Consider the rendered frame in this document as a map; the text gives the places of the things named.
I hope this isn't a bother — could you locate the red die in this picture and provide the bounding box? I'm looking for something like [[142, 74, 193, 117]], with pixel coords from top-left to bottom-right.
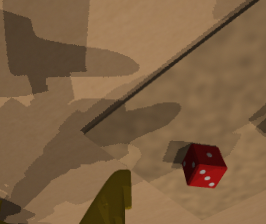
[[182, 144, 227, 188]]

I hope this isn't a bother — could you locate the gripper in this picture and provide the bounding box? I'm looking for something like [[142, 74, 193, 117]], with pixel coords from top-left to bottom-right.
[[79, 169, 132, 224]]

